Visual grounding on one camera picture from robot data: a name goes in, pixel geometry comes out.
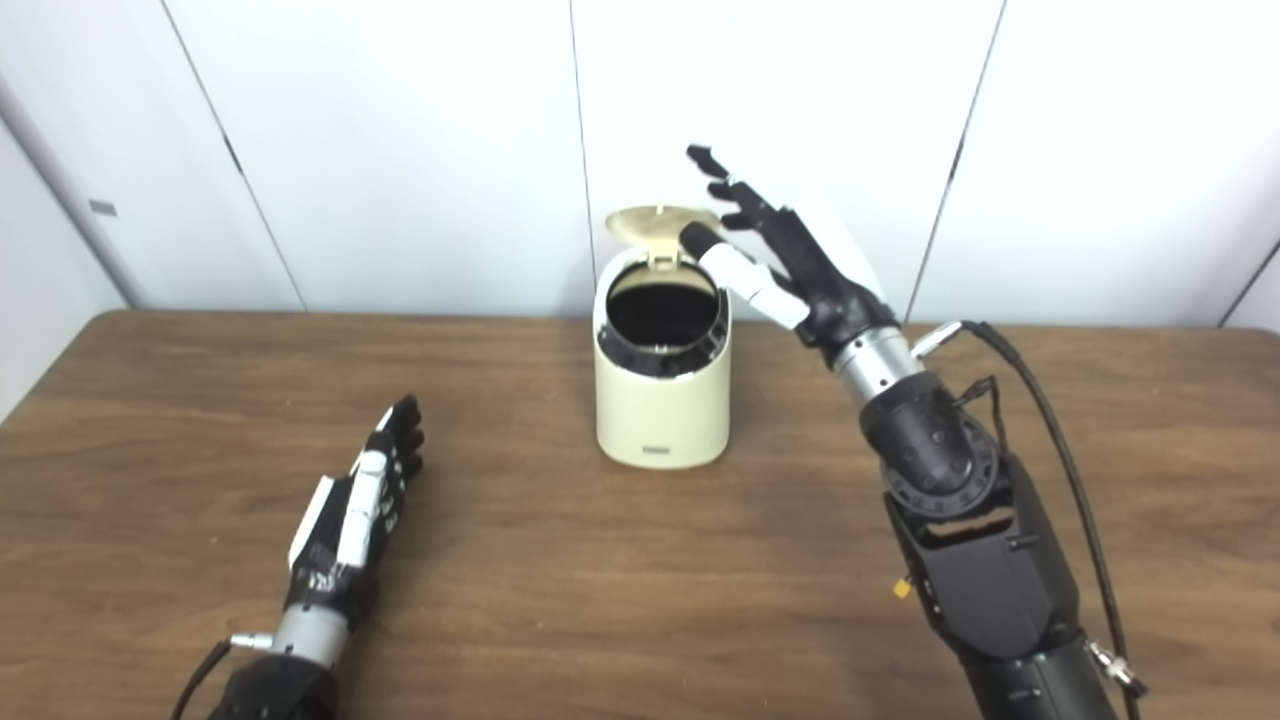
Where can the small grey wall label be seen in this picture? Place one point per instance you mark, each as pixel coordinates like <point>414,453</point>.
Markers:
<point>103,208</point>

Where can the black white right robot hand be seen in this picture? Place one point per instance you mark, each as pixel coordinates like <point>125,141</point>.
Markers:
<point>820,270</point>

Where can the cream round bin lid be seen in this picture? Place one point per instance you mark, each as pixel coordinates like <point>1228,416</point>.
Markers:
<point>650,225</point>

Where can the black bin liner bag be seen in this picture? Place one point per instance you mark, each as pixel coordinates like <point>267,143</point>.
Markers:
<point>660,315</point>

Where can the cream-colored bin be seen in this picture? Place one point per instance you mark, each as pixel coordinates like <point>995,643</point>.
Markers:
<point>660,415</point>

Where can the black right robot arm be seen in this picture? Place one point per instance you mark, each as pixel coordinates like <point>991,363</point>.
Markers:
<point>990,570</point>

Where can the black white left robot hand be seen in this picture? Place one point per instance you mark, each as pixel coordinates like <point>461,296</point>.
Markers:
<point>325,570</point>

